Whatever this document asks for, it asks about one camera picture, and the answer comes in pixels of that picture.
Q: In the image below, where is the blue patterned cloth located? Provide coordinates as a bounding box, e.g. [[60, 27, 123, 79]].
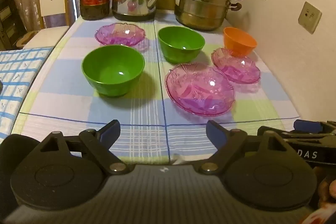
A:
[[0, 47, 54, 136]]

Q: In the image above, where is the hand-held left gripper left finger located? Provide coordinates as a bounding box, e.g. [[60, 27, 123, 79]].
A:
[[39, 120, 127, 175]]

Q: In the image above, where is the large purple glass plate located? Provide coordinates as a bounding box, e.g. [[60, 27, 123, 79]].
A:
[[164, 63, 235, 117]]

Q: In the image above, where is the small purple glass plate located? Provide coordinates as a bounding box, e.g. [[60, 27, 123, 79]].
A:
[[211, 48, 261, 85], [94, 22, 146, 46]]

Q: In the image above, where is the green plastic bowl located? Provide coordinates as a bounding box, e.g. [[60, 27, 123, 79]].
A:
[[157, 26, 206, 64], [81, 46, 146, 98]]

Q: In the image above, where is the checked tablecloth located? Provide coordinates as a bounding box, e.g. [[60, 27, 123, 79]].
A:
[[10, 10, 301, 165]]

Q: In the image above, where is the person's right hand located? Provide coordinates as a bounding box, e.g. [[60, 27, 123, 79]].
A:
[[318, 177, 336, 211]]

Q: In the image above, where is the dark shelf unit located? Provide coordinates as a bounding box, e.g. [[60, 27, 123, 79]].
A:
[[0, 0, 27, 51]]

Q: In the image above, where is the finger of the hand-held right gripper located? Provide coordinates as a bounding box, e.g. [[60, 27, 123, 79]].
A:
[[257, 126, 328, 139], [293, 120, 336, 135]]

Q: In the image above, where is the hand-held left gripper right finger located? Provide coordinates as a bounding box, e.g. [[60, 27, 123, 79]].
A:
[[206, 120, 289, 175]]

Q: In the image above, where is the orange plastic bowl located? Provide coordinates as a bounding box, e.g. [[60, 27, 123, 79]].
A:
[[223, 27, 258, 57]]

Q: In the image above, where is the beige wall switch plate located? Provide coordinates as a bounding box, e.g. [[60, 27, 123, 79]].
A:
[[298, 1, 322, 35]]

